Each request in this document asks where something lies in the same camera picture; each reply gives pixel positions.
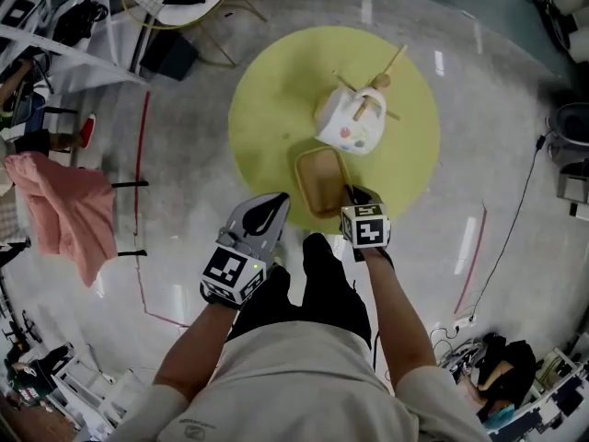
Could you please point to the brown rectangular tray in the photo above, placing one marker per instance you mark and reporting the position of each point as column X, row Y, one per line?
column 319, row 182

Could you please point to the white power strip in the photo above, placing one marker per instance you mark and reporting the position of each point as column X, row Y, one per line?
column 465, row 321

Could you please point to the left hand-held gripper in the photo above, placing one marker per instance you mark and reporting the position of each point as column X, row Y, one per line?
column 230, row 274

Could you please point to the teal cap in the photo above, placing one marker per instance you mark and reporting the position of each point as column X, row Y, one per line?
column 499, row 416

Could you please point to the pink cloth on rack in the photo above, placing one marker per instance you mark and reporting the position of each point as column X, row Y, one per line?
column 64, row 210

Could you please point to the white metal frame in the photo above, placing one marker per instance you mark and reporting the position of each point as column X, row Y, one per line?
column 115, row 385

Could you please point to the person's beige shirt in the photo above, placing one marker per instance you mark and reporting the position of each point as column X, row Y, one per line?
column 294, row 394

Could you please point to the wooden shelf unit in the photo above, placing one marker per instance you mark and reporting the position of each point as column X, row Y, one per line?
column 575, row 187

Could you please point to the white dotted mug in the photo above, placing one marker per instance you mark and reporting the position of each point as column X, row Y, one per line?
column 345, row 127

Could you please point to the wooden mug stand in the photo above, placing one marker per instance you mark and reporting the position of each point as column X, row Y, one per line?
column 382, row 81

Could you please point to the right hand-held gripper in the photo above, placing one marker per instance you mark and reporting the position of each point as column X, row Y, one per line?
column 368, row 228

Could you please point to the red floor tape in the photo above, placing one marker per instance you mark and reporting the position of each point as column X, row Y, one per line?
column 474, row 256
column 138, row 201

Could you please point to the person's right forearm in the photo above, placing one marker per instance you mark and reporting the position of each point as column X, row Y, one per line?
column 400, row 311

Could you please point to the person's left shoe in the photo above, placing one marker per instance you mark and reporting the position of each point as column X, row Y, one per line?
column 279, row 255

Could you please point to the red shoe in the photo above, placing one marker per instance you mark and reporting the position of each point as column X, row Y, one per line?
column 87, row 129

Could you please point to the person's left forearm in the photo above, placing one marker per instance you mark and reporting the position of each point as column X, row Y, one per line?
column 198, row 343

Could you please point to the white metal shelf rack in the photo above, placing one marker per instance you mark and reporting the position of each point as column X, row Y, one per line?
column 78, row 62

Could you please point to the round table with green cloth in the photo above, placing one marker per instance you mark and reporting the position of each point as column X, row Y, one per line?
column 271, row 108

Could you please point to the black bag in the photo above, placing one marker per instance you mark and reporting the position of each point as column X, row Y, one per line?
column 78, row 21

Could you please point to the person's black shorts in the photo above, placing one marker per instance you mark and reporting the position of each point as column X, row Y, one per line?
column 322, row 288

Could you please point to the dark square bin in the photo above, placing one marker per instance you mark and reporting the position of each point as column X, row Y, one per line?
column 168, row 55

